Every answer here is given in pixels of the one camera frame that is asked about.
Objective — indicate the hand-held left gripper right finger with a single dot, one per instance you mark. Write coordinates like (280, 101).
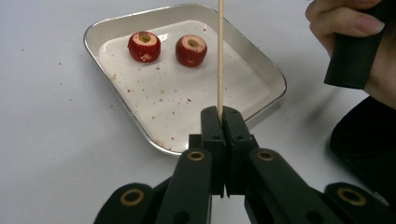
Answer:
(243, 161)

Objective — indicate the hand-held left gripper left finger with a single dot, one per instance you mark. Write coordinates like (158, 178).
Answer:
(214, 155)

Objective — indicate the white metal tray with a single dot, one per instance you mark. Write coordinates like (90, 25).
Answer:
(186, 93)

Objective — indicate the thin wooden skewer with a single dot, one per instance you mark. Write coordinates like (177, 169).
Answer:
(220, 62)

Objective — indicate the red cored hawthorn fruit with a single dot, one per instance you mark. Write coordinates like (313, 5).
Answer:
(144, 47)
(191, 51)

